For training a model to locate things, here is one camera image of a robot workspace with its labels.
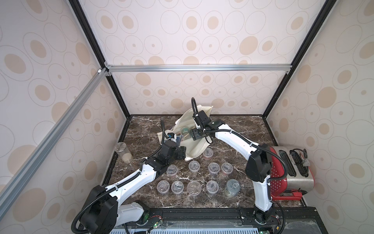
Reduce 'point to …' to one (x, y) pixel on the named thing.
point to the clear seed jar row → (208, 153)
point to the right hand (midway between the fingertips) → (203, 131)
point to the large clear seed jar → (233, 187)
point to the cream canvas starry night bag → (181, 132)
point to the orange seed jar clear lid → (194, 166)
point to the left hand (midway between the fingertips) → (186, 147)
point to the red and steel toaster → (300, 179)
